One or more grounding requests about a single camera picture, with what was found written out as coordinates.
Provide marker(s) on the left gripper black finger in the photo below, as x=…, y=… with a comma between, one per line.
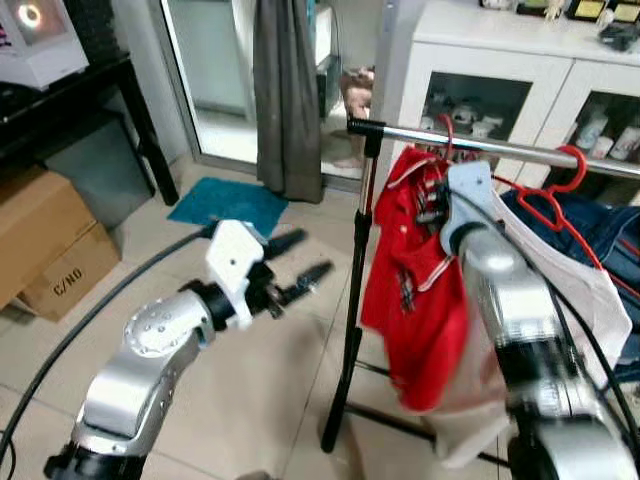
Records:
x=308, y=279
x=286, y=243

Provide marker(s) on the red plastic hanger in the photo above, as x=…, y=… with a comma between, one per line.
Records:
x=446, y=125
x=580, y=165

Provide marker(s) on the red polo shirt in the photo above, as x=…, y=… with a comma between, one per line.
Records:
x=415, y=330

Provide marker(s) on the white printed t-shirt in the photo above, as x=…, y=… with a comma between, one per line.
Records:
x=590, y=300

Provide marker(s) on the metal clothes rack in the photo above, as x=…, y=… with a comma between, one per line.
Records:
x=366, y=200

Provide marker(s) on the teal floor mat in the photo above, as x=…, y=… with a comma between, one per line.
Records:
x=225, y=205

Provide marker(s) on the bare person leg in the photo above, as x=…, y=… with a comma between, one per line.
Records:
x=358, y=95

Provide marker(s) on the grey curtain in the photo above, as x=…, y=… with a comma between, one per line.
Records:
x=290, y=100

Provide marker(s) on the blue denim jacket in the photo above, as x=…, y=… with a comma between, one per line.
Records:
x=610, y=230

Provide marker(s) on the aluminium glass sliding door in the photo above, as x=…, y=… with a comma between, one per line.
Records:
x=215, y=70

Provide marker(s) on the cardboard box black lettering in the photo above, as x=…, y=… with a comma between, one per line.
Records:
x=75, y=280

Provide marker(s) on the grey storage box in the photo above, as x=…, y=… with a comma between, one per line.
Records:
x=100, y=170

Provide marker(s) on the small beige doll figurine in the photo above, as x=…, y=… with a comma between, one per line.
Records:
x=551, y=9

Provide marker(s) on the large plain cardboard box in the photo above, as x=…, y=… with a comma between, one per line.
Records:
x=40, y=230

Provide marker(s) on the gold black plaque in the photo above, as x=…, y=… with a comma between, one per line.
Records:
x=585, y=9

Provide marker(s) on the black desk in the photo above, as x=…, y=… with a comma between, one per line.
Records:
x=60, y=110

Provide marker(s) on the white box device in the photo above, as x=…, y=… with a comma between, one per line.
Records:
x=40, y=50

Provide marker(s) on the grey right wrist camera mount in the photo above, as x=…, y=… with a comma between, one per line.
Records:
x=470, y=195

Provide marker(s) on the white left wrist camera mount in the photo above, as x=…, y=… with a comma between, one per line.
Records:
x=232, y=260

